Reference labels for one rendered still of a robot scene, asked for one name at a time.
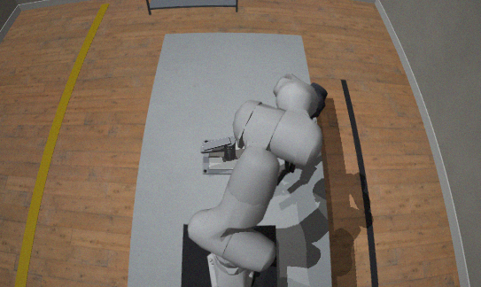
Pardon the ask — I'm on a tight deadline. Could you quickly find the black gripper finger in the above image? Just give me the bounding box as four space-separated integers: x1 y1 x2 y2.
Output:
277 161 295 186

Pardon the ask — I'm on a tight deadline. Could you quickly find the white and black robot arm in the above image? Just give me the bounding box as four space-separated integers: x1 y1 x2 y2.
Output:
188 74 328 287

